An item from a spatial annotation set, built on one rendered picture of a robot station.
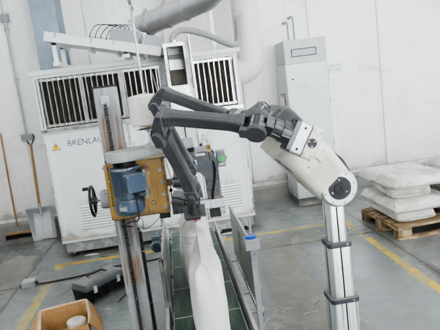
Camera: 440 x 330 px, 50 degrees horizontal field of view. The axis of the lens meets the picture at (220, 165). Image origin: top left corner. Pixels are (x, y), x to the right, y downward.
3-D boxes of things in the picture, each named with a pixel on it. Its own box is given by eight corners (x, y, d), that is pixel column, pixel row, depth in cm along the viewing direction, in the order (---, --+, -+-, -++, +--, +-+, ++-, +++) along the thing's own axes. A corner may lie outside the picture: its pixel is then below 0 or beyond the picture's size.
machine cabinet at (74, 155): (260, 229, 554) (239, 46, 522) (61, 260, 534) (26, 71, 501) (244, 206, 668) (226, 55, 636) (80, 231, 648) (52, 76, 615)
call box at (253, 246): (260, 249, 260) (259, 238, 259) (245, 251, 259) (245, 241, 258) (257, 244, 267) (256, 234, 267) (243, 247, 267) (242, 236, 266)
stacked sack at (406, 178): (458, 183, 459) (457, 168, 457) (392, 193, 453) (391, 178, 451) (433, 176, 501) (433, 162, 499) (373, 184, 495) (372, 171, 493)
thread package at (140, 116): (164, 125, 238) (158, 91, 235) (130, 129, 237) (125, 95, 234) (164, 123, 254) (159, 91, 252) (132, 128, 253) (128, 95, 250)
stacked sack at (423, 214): (438, 218, 470) (437, 206, 468) (396, 224, 466) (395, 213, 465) (405, 203, 536) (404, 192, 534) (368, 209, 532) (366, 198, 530)
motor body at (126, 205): (146, 214, 243) (138, 166, 239) (116, 219, 242) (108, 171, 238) (146, 207, 258) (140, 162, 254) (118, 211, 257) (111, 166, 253)
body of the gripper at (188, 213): (183, 208, 224) (182, 200, 218) (204, 205, 225) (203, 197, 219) (184, 220, 220) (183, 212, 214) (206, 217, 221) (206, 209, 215)
